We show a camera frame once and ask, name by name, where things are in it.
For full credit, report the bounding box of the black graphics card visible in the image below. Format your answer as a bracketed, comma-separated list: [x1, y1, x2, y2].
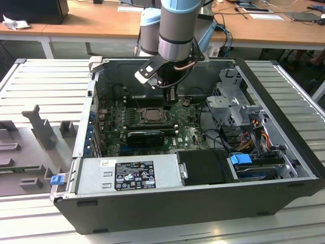
[126, 131, 166, 147]

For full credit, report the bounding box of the grey power supply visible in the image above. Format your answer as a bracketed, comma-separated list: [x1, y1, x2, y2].
[76, 154, 183, 195]

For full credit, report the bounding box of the white paper sheet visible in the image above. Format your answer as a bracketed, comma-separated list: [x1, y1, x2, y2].
[250, 13, 284, 21]

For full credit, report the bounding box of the black computer tower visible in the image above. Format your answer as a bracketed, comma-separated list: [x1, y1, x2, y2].
[0, 0, 69, 25]

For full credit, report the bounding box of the copper coloured cable loop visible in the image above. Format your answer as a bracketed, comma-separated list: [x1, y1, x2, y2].
[173, 62, 197, 74]

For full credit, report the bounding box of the metal socket cover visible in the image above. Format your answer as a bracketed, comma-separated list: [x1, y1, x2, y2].
[141, 107, 170, 124]

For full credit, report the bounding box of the black open PC case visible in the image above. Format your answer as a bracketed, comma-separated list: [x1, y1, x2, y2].
[49, 56, 325, 236]

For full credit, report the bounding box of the grey metal drive cage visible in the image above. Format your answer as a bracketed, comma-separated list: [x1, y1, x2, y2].
[205, 67, 270, 128]

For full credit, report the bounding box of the green motherboard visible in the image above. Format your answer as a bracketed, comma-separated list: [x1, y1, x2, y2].
[97, 98, 221, 157]

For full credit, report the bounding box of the wooden desk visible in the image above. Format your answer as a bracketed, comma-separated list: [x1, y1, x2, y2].
[0, 0, 325, 59]

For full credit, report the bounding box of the flat dark phone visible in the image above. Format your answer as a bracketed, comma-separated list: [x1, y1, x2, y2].
[242, 7, 272, 13]

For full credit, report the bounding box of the pale blue teach pendant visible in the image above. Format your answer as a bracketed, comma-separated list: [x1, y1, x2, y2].
[195, 20, 218, 55]

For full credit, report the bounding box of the blue cable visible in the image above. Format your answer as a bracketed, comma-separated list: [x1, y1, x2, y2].
[215, 24, 233, 51]

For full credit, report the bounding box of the crumpled white paper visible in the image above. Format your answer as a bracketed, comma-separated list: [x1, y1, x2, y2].
[2, 14, 31, 31]

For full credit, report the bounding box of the black plastic shroud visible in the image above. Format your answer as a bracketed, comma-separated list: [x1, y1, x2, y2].
[175, 149, 241, 186]

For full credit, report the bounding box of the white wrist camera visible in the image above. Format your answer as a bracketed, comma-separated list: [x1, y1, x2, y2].
[134, 66, 163, 89]

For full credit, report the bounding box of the hard disk in blue carrier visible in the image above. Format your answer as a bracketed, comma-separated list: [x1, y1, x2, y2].
[229, 152, 284, 182]

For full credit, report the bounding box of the white flat paper pad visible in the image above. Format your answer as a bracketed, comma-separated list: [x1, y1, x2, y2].
[118, 6, 145, 13]

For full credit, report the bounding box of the CPU socket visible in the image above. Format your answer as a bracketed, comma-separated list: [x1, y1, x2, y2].
[138, 106, 171, 126]

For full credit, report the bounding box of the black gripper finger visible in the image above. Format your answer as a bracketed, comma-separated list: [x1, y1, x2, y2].
[164, 86, 176, 110]

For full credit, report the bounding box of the green RAM stick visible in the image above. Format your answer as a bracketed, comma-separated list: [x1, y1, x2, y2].
[0, 166, 26, 175]

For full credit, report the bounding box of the yellow orange wire bundle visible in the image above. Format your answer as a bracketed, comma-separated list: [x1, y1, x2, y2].
[238, 127, 270, 153]

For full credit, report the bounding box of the black RAM slot row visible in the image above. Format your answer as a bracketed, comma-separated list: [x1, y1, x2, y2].
[125, 95, 166, 108]
[124, 121, 178, 134]

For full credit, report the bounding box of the grey parts rack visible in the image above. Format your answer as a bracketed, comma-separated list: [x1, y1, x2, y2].
[0, 104, 79, 198]

